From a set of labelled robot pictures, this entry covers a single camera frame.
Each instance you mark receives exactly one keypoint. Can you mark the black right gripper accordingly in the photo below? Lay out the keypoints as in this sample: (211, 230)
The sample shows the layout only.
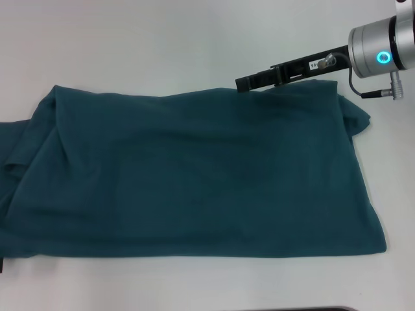
(311, 66)

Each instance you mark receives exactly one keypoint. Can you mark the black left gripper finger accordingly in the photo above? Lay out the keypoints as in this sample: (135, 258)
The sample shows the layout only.
(1, 264)

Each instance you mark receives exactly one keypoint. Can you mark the teal T-shirt with white print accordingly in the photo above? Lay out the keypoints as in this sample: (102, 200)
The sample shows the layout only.
(194, 178)

